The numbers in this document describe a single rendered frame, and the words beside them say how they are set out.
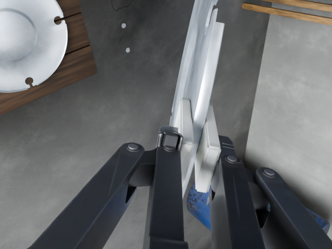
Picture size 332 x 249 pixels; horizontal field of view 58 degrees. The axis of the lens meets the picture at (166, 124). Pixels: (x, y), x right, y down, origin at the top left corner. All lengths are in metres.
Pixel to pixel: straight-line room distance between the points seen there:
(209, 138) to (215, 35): 0.06
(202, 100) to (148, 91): 1.44
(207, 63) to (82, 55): 0.77
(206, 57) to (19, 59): 0.72
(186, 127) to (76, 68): 0.78
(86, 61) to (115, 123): 0.68
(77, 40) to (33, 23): 0.13
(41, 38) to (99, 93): 0.63
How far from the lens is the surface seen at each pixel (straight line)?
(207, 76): 0.19
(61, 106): 1.39
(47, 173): 1.54
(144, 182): 0.16
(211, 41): 0.19
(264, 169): 0.16
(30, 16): 0.86
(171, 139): 0.15
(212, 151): 0.16
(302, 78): 2.25
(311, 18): 1.83
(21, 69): 0.88
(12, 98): 0.91
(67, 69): 0.93
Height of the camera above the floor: 1.15
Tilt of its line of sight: 39 degrees down
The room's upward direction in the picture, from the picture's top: 124 degrees clockwise
